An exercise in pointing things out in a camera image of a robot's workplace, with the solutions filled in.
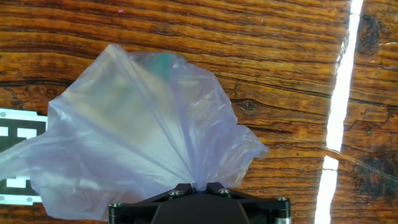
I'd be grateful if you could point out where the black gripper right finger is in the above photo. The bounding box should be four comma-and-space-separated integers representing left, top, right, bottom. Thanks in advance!
204, 182, 292, 224

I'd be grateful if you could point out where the black white fiducial marker board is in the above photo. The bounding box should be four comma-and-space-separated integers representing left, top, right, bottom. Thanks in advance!
0, 108, 49, 207

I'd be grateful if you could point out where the wood grain table mat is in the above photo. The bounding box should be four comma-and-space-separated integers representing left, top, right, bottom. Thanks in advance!
0, 0, 398, 224

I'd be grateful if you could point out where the green item in bag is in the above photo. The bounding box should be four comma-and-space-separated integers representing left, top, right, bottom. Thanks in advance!
151, 52, 174, 78

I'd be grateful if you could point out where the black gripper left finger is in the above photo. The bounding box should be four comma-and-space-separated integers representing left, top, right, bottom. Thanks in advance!
108, 182, 197, 224

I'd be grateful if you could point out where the purple translucent plastic bag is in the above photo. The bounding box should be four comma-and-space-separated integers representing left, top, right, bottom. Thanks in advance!
0, 43, 271, 222

